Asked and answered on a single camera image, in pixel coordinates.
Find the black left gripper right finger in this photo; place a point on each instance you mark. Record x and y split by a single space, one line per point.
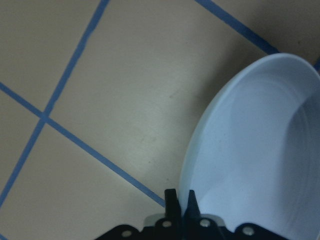
192 209

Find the blue plate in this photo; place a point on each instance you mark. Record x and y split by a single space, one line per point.
254 156

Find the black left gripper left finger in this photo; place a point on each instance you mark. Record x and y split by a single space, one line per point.
172 205

